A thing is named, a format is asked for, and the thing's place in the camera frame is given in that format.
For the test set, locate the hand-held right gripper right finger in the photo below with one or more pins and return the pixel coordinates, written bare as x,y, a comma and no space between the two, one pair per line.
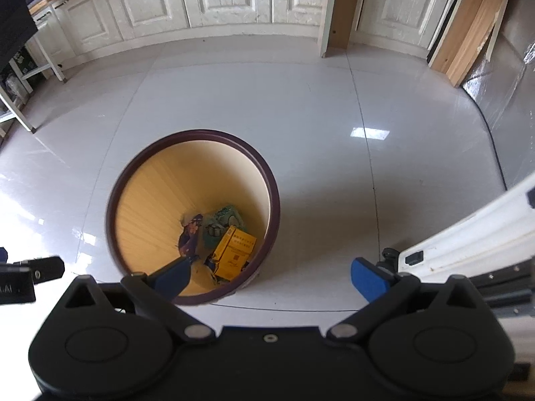
370,280

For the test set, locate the beige wastebasket with brown rim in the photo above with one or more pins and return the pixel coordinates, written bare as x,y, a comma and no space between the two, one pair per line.
167,183

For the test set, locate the yellow box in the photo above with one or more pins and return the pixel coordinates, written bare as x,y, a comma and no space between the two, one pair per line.
234,252

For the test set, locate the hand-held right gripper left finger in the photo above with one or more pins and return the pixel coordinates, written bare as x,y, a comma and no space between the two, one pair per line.
171,277

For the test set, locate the silver floor sheet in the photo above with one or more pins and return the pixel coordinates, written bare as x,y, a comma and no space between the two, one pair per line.
505,92

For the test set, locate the green packet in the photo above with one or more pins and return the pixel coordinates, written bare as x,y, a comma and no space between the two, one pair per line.
221,221

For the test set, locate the wooden table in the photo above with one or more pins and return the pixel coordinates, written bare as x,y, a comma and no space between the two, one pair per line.
472,21

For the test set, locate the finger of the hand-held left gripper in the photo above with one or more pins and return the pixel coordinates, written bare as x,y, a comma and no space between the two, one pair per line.
48,268

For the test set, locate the white wheeled appliance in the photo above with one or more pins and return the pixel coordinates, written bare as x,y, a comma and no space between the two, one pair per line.
476,234

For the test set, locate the blue purple snack wrapper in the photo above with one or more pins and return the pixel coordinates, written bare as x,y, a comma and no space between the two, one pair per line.
190,234

